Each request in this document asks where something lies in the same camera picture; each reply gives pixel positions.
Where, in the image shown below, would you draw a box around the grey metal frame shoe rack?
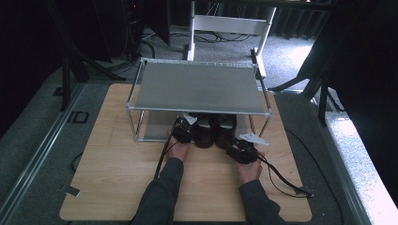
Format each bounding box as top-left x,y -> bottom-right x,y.
125,56 -> 273,143

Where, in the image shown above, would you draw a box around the person's right hand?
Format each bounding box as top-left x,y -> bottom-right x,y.
236,152 -> 266,186

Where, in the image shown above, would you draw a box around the person's left hand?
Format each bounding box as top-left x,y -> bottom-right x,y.
165,128 -> 191,162

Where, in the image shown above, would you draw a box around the white desk frame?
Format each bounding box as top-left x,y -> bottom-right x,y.
186,0 -> 278,80

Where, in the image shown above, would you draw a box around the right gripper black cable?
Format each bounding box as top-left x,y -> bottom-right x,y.
256,152 -> 315,200

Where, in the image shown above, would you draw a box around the black tripod stand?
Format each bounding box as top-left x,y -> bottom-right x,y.
43,0 -> 127,113

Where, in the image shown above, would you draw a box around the black floor cables bundle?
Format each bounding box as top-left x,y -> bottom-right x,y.
192,28 -> 253,44

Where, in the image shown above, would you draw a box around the short black floor cable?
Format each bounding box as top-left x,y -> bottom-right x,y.
70,152 -> 84,173

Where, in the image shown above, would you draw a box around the grey tape piece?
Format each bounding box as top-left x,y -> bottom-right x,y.
58,183 -> 82,198

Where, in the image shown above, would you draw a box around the black tape marks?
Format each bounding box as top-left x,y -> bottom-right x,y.
66,110 -> 90,125

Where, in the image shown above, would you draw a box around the long black floor cable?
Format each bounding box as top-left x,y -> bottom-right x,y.
283,127 -> 345,225

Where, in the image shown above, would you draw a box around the black metal stand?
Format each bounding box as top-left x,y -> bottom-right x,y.
268,46 -> 345,128

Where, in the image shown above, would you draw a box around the metal floor rail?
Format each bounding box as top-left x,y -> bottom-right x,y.
0,82 -> 86,225

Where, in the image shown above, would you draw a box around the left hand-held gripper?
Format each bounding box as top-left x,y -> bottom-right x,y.
171,113 -> 198,145

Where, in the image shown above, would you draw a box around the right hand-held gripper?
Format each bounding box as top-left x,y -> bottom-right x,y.
225,132 -> 269,166

